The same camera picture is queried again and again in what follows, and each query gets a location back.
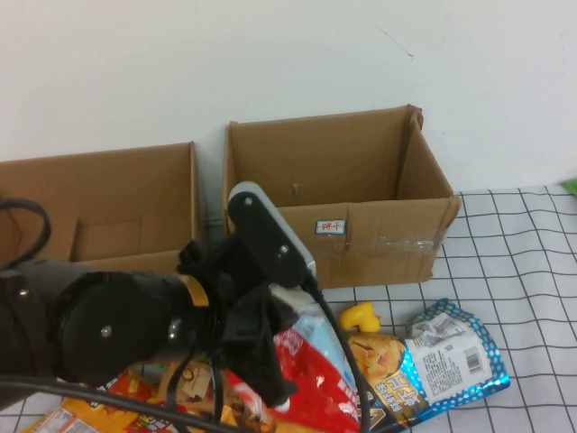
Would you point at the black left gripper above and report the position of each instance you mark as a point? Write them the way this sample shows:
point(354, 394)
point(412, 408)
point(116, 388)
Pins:
point(230, 275)

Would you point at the red white shrimp chips bag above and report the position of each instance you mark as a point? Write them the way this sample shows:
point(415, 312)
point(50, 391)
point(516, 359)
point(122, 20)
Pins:
point(315, 383)

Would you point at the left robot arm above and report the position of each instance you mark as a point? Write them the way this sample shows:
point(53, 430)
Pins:
point(90, 325)

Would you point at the brown wafer snack packet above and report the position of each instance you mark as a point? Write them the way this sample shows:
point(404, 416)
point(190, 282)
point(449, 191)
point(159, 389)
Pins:
point(196, 381)

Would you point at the orange snack bag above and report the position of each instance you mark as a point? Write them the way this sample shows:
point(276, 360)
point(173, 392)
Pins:
point(90, 417)

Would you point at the yellow rubber duck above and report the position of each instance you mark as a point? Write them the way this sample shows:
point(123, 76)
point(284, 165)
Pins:
point(356, 318)

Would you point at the tall taped cardboard box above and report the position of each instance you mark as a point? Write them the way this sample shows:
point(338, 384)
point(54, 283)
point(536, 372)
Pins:
point(383, 252)

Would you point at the blue Vikar shrimp chips bag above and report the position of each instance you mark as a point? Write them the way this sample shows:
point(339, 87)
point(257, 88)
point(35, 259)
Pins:
point(433, 370)

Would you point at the wide low cardboard box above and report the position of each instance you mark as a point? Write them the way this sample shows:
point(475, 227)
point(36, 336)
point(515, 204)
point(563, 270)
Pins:
point(112, 189)

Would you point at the green object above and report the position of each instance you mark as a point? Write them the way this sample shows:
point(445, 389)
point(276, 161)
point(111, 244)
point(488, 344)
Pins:
point(570, 187)

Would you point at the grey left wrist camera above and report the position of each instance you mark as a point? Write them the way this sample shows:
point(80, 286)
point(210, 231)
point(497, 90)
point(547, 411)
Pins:
point(266, 239)

